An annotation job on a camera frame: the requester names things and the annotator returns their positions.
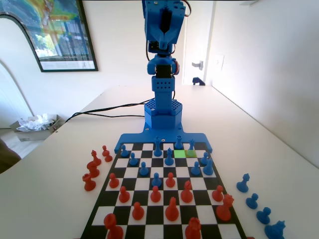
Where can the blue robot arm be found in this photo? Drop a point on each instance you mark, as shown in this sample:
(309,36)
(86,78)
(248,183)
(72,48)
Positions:
(163,87)

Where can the blue chess pawn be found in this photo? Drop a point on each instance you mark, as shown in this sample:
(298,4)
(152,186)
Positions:
(156,180)
(196,169)
(133,160)
(252,201)
(205,159)
(123,152)
(143,169)

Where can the red chess pawn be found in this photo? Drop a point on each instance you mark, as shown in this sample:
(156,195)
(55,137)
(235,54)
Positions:
(137,212)
(170,181)
(218,194)
(155,196)
(123,196)
(113,182)
(107,155)

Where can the red chess bishop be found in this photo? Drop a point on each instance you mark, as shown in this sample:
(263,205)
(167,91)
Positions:
(172,211)
(186,194)

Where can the red chess queen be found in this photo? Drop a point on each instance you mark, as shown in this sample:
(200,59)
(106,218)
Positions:
(225,210)

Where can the white door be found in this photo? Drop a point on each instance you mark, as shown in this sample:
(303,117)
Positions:
(197,37)

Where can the blue table clamp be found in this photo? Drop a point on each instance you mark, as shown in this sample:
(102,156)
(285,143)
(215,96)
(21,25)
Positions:
(198,81)

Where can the dark framed map poster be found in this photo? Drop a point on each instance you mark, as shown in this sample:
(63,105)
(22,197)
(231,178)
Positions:
(62,37)

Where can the black white chessboard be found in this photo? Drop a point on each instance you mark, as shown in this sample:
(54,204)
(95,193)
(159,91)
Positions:
(183,171)

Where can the white arched furniture panel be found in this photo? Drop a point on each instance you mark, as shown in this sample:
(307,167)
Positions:
(10,44)

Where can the crumpled clear plastic wrap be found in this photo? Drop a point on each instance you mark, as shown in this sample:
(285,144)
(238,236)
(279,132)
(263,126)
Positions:
(35,123)

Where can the cardboard box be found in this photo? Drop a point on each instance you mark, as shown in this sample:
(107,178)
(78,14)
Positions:
(32,135)

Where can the dark brown seat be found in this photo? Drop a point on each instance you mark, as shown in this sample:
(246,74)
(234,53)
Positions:
(7,156)

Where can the small camera circuit board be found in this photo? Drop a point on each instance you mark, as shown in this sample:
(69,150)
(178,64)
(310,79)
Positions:
(154,46)

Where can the white light switch plate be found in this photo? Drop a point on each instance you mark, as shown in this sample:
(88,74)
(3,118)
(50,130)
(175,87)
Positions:
(220,63)

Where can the blue arm base plate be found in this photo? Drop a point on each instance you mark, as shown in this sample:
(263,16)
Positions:
(134,138)

